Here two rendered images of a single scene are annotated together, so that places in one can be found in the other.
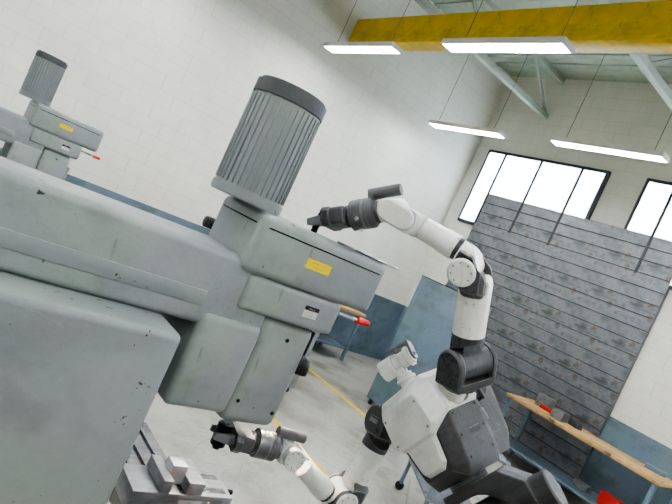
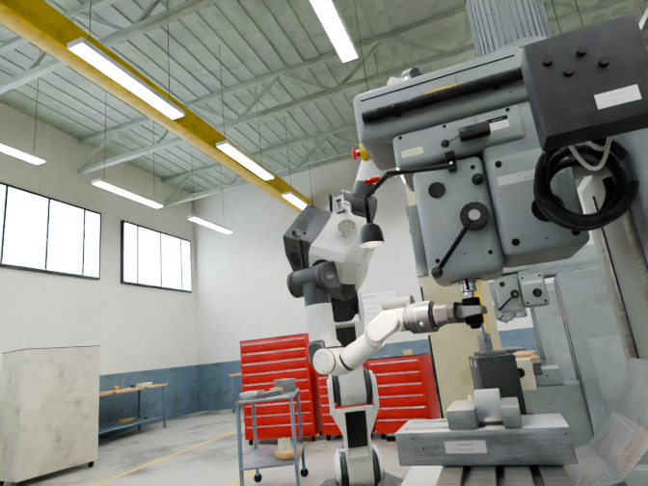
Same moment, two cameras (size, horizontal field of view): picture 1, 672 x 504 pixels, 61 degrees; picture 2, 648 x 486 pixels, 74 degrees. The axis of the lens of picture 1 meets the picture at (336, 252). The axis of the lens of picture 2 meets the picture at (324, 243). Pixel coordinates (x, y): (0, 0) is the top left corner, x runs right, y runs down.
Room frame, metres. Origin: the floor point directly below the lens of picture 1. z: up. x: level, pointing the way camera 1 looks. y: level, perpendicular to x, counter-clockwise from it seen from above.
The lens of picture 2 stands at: (2.64, 0.88, 1.16)
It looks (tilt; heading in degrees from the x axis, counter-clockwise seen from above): 14 degrees up; 238
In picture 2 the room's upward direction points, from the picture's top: 6 degrees counter-clockwise
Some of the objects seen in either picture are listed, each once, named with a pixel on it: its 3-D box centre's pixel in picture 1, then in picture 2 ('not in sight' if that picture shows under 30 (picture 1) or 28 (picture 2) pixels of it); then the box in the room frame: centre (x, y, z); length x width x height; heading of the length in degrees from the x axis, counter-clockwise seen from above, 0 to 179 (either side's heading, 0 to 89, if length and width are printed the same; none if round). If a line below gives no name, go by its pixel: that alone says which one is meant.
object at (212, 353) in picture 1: (198, 346); (530, 210); (1.58, 0.24, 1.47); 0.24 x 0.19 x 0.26; 39
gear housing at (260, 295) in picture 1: (272, 292); (458, 153); (1.67, 0.12, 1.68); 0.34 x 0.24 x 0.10; 129
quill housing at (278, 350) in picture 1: (253, 360); (457, 225); (1.69, 0.09, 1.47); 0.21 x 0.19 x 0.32; 39
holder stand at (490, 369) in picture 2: not in sight; (494, 381); (1.35, -0.17, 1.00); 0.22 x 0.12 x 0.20; 49
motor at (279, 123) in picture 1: (269, 146); (507, 22); (1.54, 0.28, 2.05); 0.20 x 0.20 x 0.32
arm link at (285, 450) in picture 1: (284, 446); (403, 315); (1.77, -0.11, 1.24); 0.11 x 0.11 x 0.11; 24
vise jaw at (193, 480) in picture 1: (188, 475); (464, 414); (1.85, 0.13, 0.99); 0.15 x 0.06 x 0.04; 37
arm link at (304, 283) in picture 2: (386, 430); (311, 286); (1.90, -0.40, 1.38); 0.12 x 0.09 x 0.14; 115
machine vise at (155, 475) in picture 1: (176, 484); (479, 429); (1.83, 0.16, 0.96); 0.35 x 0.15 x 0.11; 127
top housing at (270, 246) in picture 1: (298, 254); (441, 116); (1.69, 0.10, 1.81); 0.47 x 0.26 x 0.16; 129
